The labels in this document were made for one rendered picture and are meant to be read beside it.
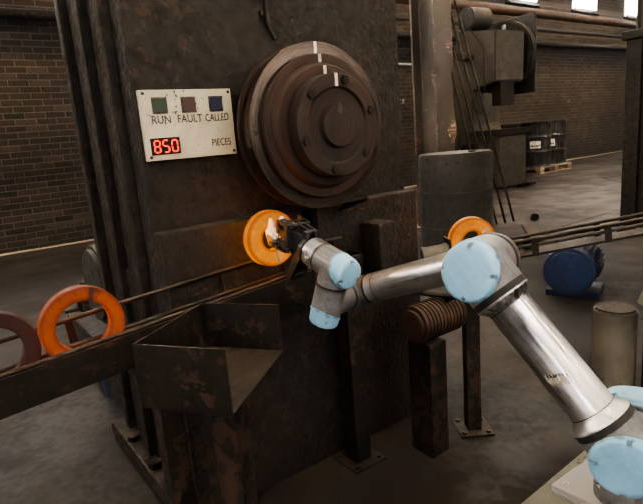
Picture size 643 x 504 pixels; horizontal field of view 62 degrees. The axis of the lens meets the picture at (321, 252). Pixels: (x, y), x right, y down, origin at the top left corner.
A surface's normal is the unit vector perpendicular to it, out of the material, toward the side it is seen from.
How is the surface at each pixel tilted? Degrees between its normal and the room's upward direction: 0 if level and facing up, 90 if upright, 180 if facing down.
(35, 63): 90
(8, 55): 90
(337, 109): 90
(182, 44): 90
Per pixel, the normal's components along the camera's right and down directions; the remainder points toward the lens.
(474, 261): -0.65, 0.04
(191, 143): 0.59, 0.12
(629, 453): -0.50, 0.26
